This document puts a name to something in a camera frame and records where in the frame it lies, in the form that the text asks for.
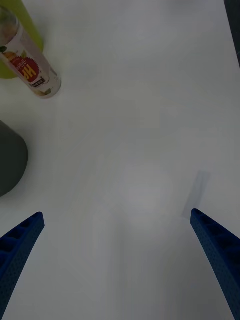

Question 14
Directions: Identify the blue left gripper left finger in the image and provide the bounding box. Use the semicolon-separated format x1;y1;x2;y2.
0;211;46;315

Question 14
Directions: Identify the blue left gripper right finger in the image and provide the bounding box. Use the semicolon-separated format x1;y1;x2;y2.
190;208;240;320

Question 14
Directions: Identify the clear bottle with red cap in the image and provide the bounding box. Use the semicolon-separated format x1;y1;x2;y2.
0;4;62;100

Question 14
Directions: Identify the grey plastic bin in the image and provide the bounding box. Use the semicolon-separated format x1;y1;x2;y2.
0;120;29;198

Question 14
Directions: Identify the yellow-green plastic bin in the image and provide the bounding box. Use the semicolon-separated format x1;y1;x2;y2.
0;0;45;80

